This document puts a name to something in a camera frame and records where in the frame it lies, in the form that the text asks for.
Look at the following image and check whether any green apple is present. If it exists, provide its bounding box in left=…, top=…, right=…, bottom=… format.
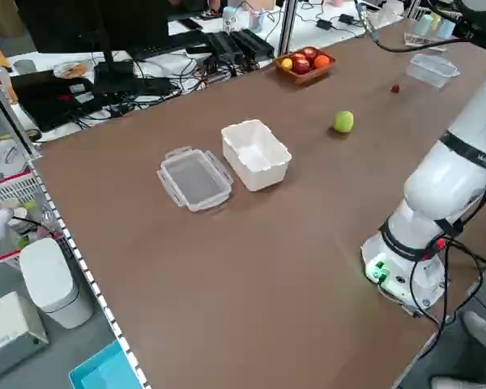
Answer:
left=333, top=110, right=355, bottom=134

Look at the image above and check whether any white plastic box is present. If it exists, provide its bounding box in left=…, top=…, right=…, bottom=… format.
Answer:
left=220, top=118, right=292, bottom=193

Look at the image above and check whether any clear plastic box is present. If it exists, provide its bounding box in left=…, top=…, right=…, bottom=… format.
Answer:
left=406, top=53, right=460, bottom=90

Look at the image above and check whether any grey metal box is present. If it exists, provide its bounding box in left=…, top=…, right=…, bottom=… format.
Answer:
left=0, top=290, right=50, bottom=384

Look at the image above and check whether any clear lid with latches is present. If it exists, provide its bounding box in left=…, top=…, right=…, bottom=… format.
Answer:
left=156, top=146, right=234, bottom=213

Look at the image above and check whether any brown wicker basket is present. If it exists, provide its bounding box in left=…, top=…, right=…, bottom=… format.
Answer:
left=273, top=46, right=336, bottom=85

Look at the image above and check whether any black keyboard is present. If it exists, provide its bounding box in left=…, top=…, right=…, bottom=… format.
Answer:
left=131, top=30, right=211, bottom=62

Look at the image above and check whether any pen holder cup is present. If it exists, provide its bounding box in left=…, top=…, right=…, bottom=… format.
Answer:
left=248, top=9, right=265, bottom=34

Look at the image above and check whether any white bottle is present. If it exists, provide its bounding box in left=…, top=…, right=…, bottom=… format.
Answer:
left=221, top=5, right=238, bottom=32

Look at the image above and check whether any white waste bin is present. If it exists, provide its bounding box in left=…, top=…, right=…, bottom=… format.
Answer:
left=19, top=237, right=95, bottom=330

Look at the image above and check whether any plate of cookies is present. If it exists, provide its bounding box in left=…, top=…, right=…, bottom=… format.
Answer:
left=53, top=61, right=89, bottom=79

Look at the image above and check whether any black laptop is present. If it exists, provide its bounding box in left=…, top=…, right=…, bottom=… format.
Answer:
left=11, top=69, right=106, bottom=133

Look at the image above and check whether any blue plastic bin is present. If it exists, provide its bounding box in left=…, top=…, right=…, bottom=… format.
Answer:
left=67, top=339, right=142, bottom=389

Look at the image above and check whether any white basket red rim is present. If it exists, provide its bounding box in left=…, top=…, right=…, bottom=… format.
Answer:
left=0, top=169, right=64, bottom=267

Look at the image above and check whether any black monitor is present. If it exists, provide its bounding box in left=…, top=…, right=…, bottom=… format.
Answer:
left=18, top=0, right=171, bottom=84

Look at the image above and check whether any teal cup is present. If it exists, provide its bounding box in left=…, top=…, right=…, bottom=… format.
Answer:
left=412, top=15, right=431, bottom=37

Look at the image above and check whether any light blue cup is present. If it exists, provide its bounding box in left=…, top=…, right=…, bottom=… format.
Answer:
left=437, top=19, right=457, bottom=40

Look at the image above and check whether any aluminium frame post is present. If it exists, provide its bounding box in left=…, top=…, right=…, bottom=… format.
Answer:
left=278, top=0, right=299, bottom=53

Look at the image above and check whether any black cable with connector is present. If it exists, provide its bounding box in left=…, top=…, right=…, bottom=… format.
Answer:
left=352, top=0, right=475, bottom=53

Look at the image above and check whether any black arm base cable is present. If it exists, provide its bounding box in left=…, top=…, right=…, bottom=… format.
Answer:
left=392, top=218, right=486, bottom=389

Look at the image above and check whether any wire cup rack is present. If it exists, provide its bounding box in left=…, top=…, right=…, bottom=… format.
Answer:
left=403, top=31, right=458, bottom=52

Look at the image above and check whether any aluminium frame bar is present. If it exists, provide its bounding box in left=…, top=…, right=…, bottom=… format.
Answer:
left=0, top=47, right=42, bottom=160

